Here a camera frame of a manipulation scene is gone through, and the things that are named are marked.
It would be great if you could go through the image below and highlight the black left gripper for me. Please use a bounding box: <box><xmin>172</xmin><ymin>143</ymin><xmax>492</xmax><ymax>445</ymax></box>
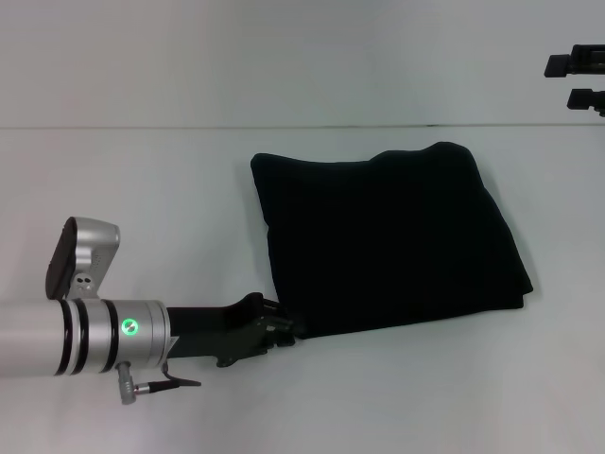
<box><xmin>164</xmin><ymin>291</ymin><xmax>308</xmax><ymax>370</ymax></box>

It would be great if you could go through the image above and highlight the black FREE print t-shirt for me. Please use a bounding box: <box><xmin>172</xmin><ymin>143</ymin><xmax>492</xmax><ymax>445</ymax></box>
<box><xmin>249</xmin><ymin>140</ymin><xmax>536</xmax><ymax>341</ymax></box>

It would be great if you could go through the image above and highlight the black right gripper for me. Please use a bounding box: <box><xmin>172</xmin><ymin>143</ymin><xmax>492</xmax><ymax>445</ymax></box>
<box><xmin>543</xmin><ymin>43</ymin><xmax>605</xmax><ymax>118</ymax></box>

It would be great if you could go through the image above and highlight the thin dark cable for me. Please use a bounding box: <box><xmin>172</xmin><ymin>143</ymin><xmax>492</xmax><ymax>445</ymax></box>
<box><xmin>114</xmin><ymin>360</ymin><xmax>203</xmax><ymax>407</ymax></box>

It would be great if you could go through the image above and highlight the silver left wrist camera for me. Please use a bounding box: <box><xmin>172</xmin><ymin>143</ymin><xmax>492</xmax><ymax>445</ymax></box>
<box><xmin>43</xmin><ymin>216</ymin><xmax>122</xmax><ymax>303</ymax></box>

